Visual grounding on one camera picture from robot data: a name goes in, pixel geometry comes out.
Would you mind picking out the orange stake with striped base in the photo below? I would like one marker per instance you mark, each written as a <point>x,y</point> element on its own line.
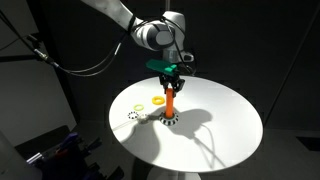
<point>169,106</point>

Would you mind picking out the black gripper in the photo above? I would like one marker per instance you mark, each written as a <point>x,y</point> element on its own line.
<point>170,77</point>

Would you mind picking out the black stand post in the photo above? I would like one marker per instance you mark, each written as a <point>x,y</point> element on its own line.
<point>63,86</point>

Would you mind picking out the grey vertical pole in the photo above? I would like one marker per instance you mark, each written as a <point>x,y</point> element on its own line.
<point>168,4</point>

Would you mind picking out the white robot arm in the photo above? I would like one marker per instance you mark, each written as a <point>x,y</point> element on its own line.
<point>153,35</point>

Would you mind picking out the small white black object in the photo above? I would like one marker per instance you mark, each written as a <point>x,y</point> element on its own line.
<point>140,117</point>

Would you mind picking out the white table pedestal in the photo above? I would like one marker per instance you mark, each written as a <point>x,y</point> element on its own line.
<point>173,175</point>

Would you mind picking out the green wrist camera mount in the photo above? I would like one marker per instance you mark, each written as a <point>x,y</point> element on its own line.
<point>160,66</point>

